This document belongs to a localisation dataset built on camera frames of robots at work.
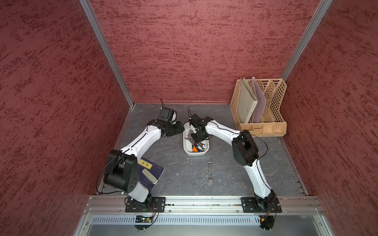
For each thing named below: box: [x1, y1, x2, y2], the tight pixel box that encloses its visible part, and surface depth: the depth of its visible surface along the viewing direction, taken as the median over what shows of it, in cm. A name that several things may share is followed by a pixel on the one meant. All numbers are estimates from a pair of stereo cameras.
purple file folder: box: [251, 75, 267, 123], surface depth 91 cm
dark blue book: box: [137, 157, 165, 191], surface depth 86 cm
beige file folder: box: [237, 77, 259, 124], surface depth 90 cm
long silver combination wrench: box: [207, 158, 214, 185], surface depth 85 cm
